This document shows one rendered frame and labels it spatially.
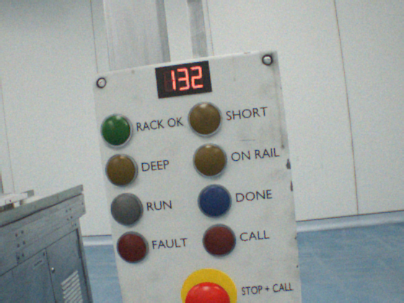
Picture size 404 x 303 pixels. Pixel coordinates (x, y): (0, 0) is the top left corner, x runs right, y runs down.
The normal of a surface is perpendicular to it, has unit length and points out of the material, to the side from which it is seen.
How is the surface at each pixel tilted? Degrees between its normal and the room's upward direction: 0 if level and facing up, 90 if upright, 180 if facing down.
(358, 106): 90
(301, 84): 90
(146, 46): 90
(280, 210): 90
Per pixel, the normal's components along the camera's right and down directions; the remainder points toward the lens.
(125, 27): -0.10, 0.07
